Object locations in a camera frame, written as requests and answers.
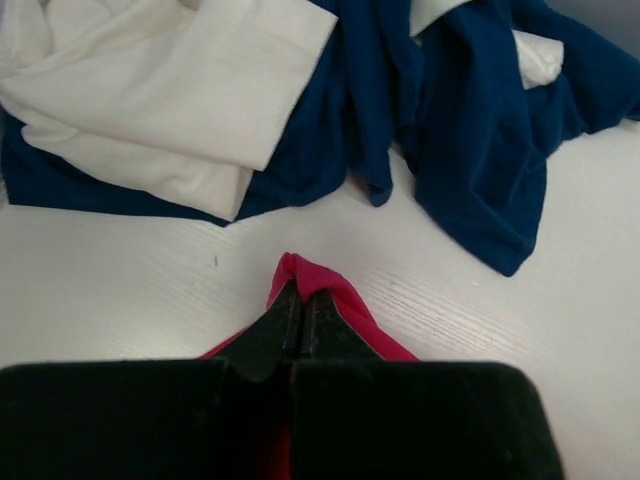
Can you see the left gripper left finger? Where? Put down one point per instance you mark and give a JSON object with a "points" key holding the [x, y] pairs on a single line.
{"points": [[221, 416]]}

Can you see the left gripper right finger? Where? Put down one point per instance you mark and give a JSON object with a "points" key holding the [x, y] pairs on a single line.
{"points": [[418, 420]]}

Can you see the pink t shirt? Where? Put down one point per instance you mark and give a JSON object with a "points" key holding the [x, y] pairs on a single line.
{"points": [[312, 313]]}

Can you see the white t shirt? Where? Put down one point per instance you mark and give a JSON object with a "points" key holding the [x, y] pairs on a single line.
{"points": [[216, 110]]}

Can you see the navy blue t shirt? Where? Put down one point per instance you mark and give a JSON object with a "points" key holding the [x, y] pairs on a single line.
{"points": [[504, 84]]}

